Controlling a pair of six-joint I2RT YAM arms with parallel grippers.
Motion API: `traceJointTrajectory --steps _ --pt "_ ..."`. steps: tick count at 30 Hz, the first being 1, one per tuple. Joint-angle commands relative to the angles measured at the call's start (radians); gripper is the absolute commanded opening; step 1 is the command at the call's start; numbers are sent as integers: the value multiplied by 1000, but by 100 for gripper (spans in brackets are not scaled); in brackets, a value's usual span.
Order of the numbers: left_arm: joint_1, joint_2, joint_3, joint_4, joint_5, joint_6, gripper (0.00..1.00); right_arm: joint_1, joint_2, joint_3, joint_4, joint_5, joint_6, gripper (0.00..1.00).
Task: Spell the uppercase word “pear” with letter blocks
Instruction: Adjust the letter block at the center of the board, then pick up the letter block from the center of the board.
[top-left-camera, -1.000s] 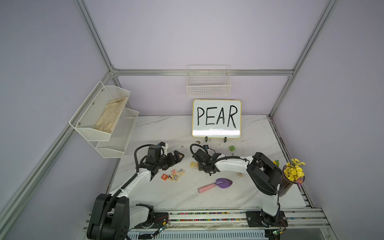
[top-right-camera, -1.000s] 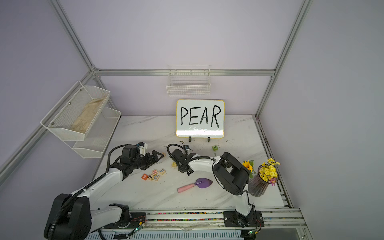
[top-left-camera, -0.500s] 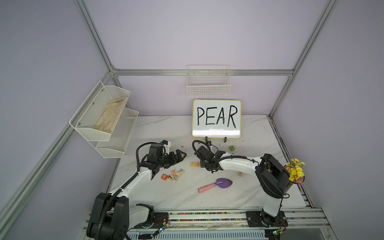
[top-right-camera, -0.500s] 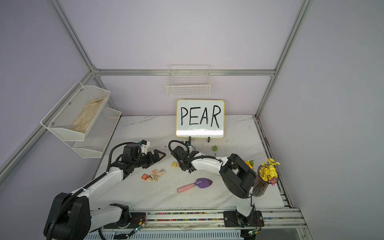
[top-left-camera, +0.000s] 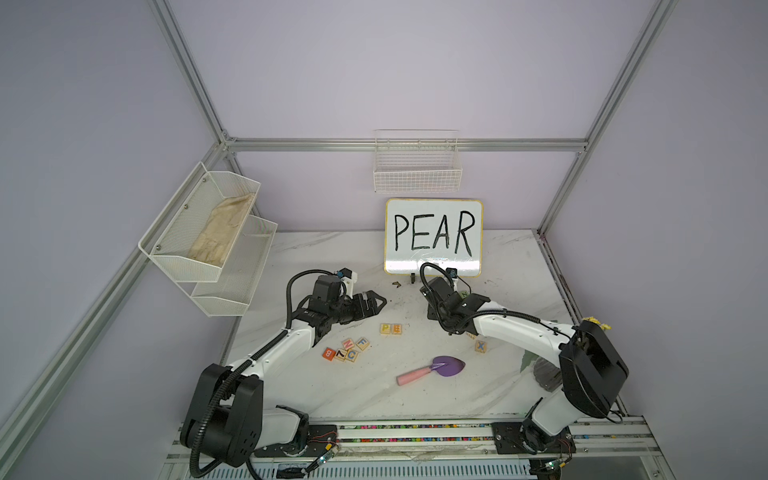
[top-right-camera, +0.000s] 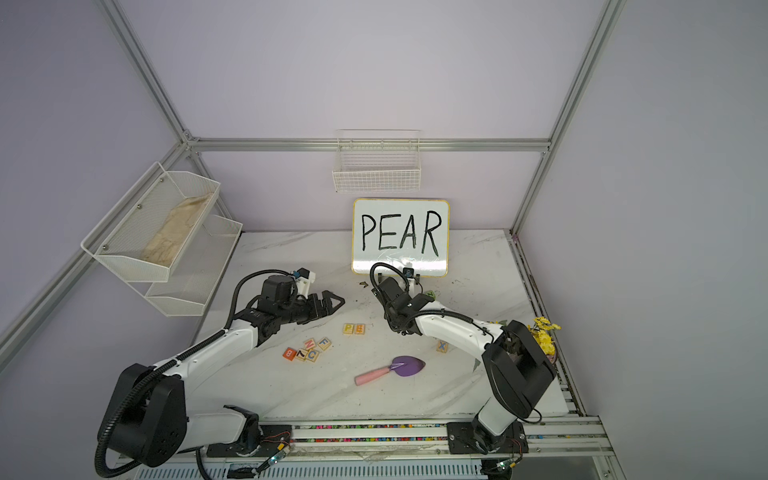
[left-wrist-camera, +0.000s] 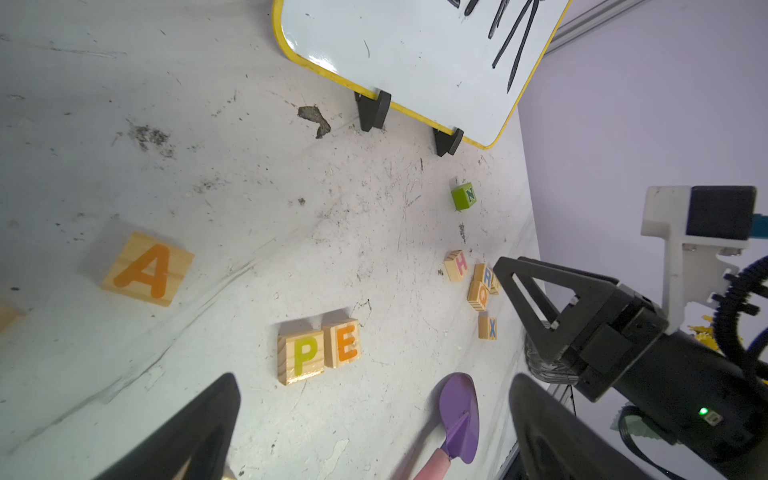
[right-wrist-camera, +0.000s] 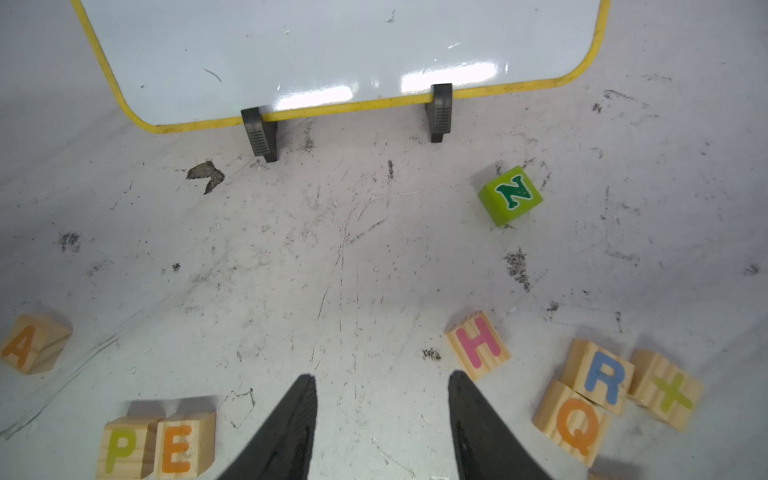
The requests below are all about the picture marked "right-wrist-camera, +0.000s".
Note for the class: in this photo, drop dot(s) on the wooden block letter P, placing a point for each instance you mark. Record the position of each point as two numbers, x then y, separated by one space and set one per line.
127 448

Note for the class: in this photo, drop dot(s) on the green block letter N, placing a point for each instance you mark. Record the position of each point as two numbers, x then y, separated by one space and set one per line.
509 196

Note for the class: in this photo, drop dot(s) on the wooden block plus sign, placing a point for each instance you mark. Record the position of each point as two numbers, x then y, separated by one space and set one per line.
663 389

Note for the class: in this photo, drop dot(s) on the wooden block letter R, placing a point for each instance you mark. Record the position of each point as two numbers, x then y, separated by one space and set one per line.
598 375

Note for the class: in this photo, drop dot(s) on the whiteboard with yellow frame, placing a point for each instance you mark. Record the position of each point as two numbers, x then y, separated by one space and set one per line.
181 66

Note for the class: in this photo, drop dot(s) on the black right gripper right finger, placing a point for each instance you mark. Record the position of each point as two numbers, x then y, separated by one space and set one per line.
484 446

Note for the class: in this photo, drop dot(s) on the wooden block letter A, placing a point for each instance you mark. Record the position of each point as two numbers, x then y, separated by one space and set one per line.
35 344

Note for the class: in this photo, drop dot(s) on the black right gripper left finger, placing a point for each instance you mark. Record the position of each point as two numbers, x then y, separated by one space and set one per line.
282 446

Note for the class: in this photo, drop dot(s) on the wooden block letter E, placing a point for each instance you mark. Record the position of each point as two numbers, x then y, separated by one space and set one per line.
185 445

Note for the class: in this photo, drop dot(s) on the wooden block letter H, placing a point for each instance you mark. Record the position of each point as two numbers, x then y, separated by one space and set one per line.
477 345

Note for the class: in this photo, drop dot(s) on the wooden block letter Q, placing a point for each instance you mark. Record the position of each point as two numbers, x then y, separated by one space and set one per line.
572 422

